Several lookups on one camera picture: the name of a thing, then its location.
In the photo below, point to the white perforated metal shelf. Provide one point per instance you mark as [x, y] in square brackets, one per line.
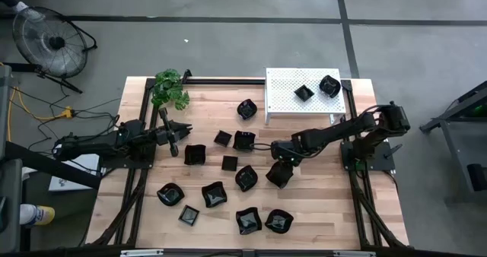
[285, 97]

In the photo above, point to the black wavy square mini plate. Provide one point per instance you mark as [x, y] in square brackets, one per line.
[214, 194]
[195, 155]
[243, 141]
[248, 221]
[277, 179]

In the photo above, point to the white printed box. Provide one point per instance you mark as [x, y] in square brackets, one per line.
[68, 183]

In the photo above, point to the white and yellow bottle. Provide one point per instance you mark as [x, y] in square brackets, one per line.
[36, 215]

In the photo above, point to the black aluminium rig frame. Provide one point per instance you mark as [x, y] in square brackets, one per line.
[228, 81]

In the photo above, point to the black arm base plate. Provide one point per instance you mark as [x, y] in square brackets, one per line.
[380, 162]
[125, 164]

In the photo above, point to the person's shoe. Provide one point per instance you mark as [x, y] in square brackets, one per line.
[20, 8]

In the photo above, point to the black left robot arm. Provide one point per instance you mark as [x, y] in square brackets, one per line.
[95, 144]

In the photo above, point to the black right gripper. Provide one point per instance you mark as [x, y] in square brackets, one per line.
[285, 150]

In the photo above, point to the black diagonal beam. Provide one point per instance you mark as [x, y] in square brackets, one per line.
[45, 165]

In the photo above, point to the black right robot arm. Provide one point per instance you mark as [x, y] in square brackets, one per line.
[335, 131]

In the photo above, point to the black floor fan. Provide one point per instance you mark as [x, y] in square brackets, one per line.
[57, 42]

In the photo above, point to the black leaf-shaped mini plate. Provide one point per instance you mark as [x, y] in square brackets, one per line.
[279, 221]
[329, 86]
[247, 110]
[170, 194]
[246, 178]

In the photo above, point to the grey metal stand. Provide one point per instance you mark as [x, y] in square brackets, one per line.
[454, 154]

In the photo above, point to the grey cabinet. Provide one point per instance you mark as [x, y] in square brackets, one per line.
[9, 196]

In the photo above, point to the green artificial plant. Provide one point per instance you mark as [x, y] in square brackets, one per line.
[167, 87]

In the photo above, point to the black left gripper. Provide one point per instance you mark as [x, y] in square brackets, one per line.
[163, 135]

